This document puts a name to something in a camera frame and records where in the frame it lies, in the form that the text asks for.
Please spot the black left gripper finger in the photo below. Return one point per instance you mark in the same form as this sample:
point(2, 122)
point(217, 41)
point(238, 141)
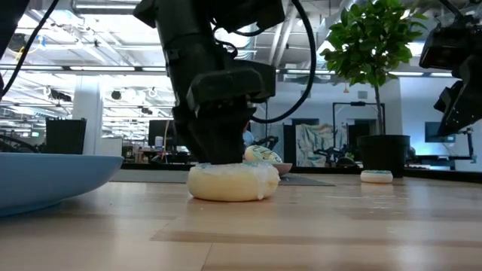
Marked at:
point(187, 137)
point(222, 147)

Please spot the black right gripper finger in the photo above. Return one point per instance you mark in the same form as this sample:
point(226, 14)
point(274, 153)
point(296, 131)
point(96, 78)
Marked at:
point(448, 99)
point(463, 113)

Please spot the cream bun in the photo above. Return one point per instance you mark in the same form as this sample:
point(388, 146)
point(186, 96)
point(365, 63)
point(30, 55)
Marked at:
point(233, 186)

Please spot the pink plate with buns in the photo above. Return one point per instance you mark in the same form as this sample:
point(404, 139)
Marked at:
point(263, 154)

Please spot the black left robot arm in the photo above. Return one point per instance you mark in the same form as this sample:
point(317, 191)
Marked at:
point(188, 49)

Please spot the person at desk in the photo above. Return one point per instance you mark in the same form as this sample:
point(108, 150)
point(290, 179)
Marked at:
point(248, 138)

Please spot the black computer monitor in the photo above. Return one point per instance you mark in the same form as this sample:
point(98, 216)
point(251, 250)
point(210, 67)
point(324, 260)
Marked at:
point(160, 131)

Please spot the long ceiling light strip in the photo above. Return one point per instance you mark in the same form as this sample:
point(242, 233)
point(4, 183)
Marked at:
point(101, 68)
point(406, 73)

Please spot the grey woven placemat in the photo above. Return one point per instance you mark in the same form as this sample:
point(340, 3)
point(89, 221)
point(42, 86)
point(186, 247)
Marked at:
point(150, 177)

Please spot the green tree in black pot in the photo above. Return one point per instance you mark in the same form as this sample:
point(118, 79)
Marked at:
point(384, 154)

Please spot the pale printed cloth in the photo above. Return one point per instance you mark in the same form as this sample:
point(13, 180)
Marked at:
point(316, 145)

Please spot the white building column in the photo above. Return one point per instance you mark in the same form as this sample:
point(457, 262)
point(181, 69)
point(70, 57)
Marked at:
point(87, 113)

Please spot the small blue sprinkle donut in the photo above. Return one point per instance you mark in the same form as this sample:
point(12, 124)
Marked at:
point(376, 177)

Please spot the black monitor back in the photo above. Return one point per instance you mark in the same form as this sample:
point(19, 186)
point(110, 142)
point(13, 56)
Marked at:
point(66, 135)

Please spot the blue plate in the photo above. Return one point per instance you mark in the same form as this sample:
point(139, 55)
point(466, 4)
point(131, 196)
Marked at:
point(45, 180)

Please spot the dark wall screen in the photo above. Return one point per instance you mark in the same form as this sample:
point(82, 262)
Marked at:
point(431, 130)

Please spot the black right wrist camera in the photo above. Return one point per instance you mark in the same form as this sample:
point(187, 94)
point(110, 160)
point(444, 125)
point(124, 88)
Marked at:
point(448, 49)

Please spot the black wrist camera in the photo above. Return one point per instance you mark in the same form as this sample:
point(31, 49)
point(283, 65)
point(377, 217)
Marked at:
point(226, 84)
point(448, 49)

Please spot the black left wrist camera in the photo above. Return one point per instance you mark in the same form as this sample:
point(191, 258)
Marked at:
point(226, 84)

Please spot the black aluminium table frame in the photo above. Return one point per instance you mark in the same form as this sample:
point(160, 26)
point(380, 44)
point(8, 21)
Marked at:
point(433, 174)

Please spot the black metal stand frame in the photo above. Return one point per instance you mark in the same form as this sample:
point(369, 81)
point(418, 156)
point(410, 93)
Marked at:
point(357, 103)

